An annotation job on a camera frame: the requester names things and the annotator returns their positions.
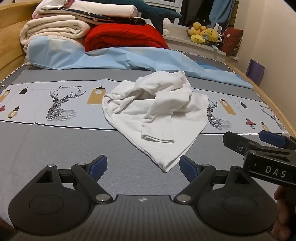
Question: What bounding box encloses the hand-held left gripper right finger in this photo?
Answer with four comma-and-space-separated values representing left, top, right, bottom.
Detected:
174, 155, 246, 206

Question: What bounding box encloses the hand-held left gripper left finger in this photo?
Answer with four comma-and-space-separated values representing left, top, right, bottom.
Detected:
36, 155, 114, 204

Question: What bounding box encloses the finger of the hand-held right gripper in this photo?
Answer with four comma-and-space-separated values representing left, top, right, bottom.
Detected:
223, 131, 263, 158
258, 130, 296, 151

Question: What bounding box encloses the white shirt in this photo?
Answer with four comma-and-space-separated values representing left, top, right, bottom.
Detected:
102, 71, 208, 172

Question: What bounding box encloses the person's right hand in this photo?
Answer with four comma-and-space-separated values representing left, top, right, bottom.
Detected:
273, 185, 296, 241

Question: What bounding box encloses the purple bag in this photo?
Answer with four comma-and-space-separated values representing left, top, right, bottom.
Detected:
245, 59, 265, 87

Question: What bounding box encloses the maroon pillow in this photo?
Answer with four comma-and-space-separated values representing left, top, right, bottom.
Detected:
221, 27, 244, 56

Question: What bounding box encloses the yellow duck plush toy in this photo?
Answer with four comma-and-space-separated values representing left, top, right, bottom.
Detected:
204, 28, 219, 44
190, 22, 208, 45

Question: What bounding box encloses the light blue sheet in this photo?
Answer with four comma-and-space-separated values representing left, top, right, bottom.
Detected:
23, 37, 253, 90

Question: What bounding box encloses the white window ledge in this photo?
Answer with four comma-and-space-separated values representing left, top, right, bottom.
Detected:
164, 25, 239, 62

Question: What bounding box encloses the small white plush toy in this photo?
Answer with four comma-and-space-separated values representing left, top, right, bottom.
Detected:
162, 19, 172, 36

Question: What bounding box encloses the blue hanging cloth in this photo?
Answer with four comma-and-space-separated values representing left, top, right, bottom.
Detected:
208, 0, 236, 26

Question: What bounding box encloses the red quilt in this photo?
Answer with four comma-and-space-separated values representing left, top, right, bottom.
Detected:
84, 24, 170, 52

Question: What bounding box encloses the cream folded blanket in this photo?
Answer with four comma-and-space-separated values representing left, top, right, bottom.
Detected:
19, 18, 92, 66

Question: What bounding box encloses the dark teal shark plush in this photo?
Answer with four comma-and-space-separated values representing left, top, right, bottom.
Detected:
133, 0, 183, 33

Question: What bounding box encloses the white quilt with navy trim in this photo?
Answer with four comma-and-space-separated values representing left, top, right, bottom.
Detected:
38, 0, 147, 26

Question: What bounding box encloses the pink cloth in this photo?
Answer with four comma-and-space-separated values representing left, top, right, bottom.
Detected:
32, 0, 75, 18

